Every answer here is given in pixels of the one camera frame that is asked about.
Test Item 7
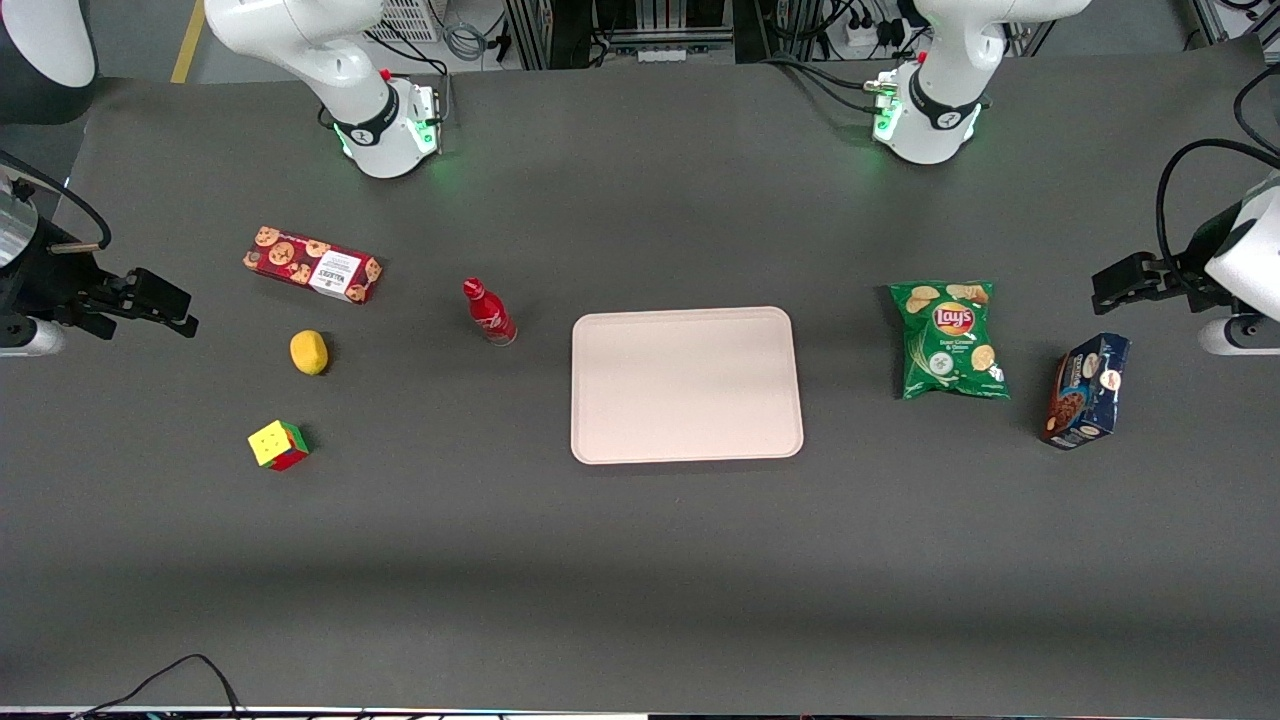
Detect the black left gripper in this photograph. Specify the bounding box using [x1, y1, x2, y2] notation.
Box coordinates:
[1091, 215, 1239, 315]

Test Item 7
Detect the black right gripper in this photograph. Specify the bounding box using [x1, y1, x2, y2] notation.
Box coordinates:
[0, 225, 199, 337]

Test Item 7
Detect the red coke bottle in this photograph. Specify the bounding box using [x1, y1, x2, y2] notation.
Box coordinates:
[462, 277, 518, 347]

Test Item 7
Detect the beige plastic tray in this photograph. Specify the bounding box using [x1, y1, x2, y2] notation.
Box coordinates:
[570, 306, 805, 466]

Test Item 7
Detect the blue cookie box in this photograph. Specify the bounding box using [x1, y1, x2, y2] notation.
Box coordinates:
[1038, 333, 1132, 451]

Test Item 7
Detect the yellow lemon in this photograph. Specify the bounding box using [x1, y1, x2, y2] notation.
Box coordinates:
[289, 329, 330, 377]

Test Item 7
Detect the red chocolate chip cookie box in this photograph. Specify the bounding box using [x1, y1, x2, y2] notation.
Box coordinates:
[242, 226, 384, 305]

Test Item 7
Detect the green Lay's chips bag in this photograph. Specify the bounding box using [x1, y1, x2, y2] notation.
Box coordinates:
[888, 281, 1011, 401]

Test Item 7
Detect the colourful rubik's cube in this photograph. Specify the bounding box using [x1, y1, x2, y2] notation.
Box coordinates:
[247, 419, 311, 472]

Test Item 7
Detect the white power strip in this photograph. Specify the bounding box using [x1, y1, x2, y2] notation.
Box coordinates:
[843, 12, 909, 53]

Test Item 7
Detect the white perforated box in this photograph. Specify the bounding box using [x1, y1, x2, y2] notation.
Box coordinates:
[372, 0, 443, 44]

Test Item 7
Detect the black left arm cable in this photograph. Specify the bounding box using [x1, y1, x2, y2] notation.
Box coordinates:
[1156, 64, 1280, 291]

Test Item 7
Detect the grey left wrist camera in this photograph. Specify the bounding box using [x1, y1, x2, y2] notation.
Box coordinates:
[1198, 313, 1280, 357]

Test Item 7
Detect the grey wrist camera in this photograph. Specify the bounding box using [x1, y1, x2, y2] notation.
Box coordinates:
[1198, 313, 1280, 357]
[0, 317, 67, 359]

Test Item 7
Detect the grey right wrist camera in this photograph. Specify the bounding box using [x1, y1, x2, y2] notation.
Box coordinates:
[0, 317, 67, 359]

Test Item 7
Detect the black cable at table edge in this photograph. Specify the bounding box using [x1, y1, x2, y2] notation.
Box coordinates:
[72, 654, 246, 720]

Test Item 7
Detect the black left base cable bundle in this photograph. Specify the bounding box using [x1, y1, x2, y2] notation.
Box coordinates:
[758, 52, 901, 117]

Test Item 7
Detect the grey coiled cable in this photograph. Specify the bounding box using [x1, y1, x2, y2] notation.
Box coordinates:
[441, 18, 489, 63]

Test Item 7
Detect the aluminium frame rack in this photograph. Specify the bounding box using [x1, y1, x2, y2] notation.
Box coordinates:
[503, 0, 739, 71]

